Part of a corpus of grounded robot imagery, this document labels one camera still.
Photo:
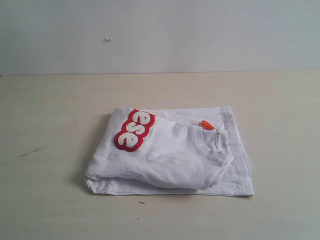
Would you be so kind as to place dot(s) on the white t-shirt red lettering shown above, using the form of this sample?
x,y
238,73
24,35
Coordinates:
x,y
167,152

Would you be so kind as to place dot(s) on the orange neck tag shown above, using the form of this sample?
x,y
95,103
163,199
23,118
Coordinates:
x,y
206,125

